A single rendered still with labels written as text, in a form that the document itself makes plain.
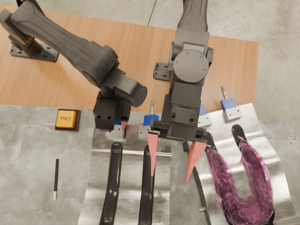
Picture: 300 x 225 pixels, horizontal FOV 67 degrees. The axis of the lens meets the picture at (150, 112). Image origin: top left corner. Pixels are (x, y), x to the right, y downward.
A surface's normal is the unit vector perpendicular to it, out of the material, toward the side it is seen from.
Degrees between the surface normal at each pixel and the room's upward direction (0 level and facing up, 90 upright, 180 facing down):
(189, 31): 1
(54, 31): 6
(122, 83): 16
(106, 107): 32
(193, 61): 3
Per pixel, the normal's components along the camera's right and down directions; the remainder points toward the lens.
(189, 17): -0.03, -0.24
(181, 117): -0.14, 0.39
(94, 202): 0.00, -0.67
